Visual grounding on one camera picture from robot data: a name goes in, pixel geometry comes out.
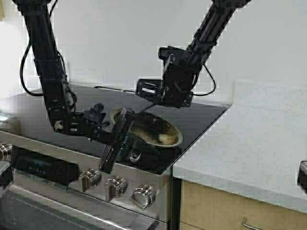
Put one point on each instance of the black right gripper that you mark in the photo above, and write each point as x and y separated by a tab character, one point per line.
173	90

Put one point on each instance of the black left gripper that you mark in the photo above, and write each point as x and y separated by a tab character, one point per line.
115	140

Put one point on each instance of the black spatula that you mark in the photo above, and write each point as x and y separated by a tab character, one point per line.
146	108

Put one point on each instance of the steel frying pan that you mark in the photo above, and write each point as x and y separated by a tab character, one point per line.
143	146

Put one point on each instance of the white shrimp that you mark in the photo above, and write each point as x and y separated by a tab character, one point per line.
167	139

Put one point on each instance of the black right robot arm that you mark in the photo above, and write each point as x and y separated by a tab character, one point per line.
207	35

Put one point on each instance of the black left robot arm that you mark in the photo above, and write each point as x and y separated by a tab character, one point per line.
60	101

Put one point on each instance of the steel stove knob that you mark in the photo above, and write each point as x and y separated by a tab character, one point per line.
115	187
89	179
5	151
143	196

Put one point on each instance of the steel stove knob middle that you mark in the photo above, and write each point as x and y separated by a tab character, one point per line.
115	187

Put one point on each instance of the steel stove knob right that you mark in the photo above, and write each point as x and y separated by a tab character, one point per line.
143	196

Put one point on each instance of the stainless steel stove black cooktop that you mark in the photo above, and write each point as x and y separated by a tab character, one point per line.
46	165

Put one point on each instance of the steel stove knob far left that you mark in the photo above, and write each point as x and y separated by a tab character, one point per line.
5	151

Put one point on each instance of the light wooden base cabinet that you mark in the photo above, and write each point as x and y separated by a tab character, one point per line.
205	208

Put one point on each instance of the black object at right edge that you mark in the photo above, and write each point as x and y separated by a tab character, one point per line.
302	176

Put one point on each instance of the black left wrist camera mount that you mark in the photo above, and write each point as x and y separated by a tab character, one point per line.
96	114

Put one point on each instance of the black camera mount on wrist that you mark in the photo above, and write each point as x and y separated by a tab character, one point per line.
165	52

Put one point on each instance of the silver drawer handle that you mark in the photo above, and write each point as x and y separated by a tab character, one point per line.
250	224

